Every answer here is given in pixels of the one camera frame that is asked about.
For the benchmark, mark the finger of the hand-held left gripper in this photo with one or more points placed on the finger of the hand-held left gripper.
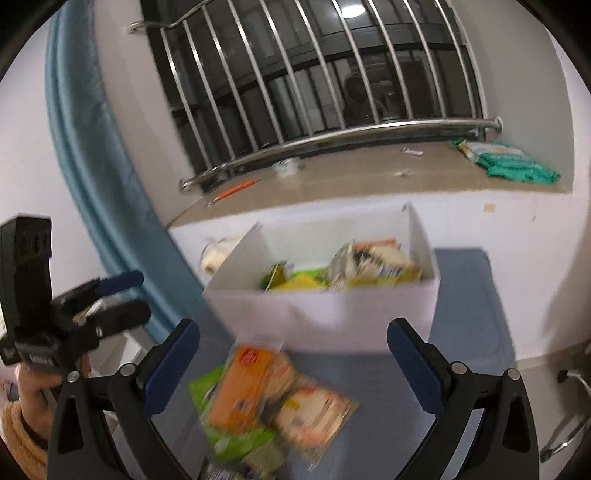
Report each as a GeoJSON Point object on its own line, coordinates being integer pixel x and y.
{"type": "Point", "coordinates": [122, 279]}
{"type": "Point", "coordinates": [124, 314]}

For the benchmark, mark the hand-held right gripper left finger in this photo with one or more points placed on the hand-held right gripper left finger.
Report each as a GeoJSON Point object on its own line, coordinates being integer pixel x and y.
{"type": "Point", "coordinates": [171, 364]}

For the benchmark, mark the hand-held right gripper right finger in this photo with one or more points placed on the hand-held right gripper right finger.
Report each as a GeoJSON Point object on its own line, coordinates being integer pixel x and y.
{"type": "Point", "coordinates": [418, 369]}

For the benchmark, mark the orange-trimmed snack packet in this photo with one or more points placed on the orange-trimmed snack packet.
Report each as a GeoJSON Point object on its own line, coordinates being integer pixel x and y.
{"type": "Point", "coordinates": [240, 392]}

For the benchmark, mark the yellow-green snack packet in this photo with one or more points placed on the yellow-green snack packet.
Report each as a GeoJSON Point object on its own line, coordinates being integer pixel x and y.
{"type": "Point", "coordinates": [401, 275]}

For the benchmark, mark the green white snack packet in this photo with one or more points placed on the green white snack packet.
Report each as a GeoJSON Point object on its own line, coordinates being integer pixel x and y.
{"type": "Point", "coordinates": [240, 445]}

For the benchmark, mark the white cardboard box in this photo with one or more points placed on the white cardboard box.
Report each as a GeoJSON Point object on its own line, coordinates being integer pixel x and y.
{"type": "Point", "coordinates": [323, 314]}

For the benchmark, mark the round cracker packet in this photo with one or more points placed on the round cracker packet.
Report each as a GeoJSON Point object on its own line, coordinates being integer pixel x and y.
{"type": "Point", "coordinates": [314, 410]}

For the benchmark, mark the clear packet orange snacks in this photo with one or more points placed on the clear packet orange snacks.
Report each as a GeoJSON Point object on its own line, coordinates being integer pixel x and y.
{"type": "Point", "coordinates": [284, 369]}

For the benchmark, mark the white orange cartoon packet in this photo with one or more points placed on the white orange cartoon packet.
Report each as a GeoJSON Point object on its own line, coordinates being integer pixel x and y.
{"type": "Point", "coordinates": [383, 254]}

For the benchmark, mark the long beige cartoon packet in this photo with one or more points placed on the long beige cartoon packet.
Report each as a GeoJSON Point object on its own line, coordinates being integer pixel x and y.
{"type": "Point", "coordinates": [346, 263]}

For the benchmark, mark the dark green small packet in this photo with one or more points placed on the dark green small packet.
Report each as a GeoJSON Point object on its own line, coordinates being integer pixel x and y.
{"type": "Point", "coordinates": [276, 277]}

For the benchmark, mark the yellow snack packet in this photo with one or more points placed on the yellow snack packet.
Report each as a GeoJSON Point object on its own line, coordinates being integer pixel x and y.
{"type": "Point", "coordinates": [300, 280]}

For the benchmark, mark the person's left forearm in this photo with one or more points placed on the person's left forearm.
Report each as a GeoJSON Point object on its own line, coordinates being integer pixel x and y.
{"type": "Point", "coordinates": [18, 447]}

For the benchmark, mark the person's left hand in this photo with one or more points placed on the person's left hand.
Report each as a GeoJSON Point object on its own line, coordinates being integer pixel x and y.
{"type": "Point", "coordinates": [32, 397]}

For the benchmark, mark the blue-grey table cover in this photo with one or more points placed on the blue-grey table cover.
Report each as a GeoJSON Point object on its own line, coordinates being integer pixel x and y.
{"type": "Point", "coordinates": [461, 300]}

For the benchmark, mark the blue curtain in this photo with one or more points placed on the blue curtain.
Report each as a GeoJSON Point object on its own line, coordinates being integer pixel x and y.
{"type": "Point", "coordinates": [92, 161]}

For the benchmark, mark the orange pen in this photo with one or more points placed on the orange pen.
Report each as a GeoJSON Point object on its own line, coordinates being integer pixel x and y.
{"type": "Point", "coordinates": [238, 188]}

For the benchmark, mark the white chair chrome legs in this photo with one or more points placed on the white chair chrome legs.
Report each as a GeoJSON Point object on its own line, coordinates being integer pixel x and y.
{"type": "Point", "coordinates": [554, 450]}

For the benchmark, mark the beige tape piece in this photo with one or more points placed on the beige tape piece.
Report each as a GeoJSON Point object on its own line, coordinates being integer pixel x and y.
{"type": "Point", "coordinates": [490, 208]}

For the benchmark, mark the beige stone window sill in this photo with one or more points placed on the beige stone window sill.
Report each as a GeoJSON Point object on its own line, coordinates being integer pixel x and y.
{"type": "Point", "coordinates": [346, 184]}

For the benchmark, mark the white tape roll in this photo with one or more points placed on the white tape roll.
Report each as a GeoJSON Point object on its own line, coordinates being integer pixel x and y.
{"type": "Point", "coordinates": [286, 167]}

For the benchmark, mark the small white stick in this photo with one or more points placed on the small white stick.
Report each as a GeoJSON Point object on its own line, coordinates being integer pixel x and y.
{"type": "Point", "coordinates": [411, 152]}

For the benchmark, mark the green wipes packet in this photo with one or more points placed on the green wipes packet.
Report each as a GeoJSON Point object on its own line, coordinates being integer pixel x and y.
{"type": "Point", "coordinates": [517, 168]}

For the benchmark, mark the pale wipes packet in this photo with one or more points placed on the pale wipes packet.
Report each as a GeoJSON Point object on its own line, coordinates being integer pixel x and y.
{"type": "Point", "coordinates": [489, 148]}

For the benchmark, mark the metal window grille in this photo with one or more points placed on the metal window grille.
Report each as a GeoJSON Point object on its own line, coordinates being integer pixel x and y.
{"type": "Point", "coordinates": [369, 129]}

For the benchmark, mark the dark glass window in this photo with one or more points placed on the dark glass window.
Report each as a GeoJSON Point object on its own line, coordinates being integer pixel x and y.
{"type": "Point", "coordinates": [406, 92]}

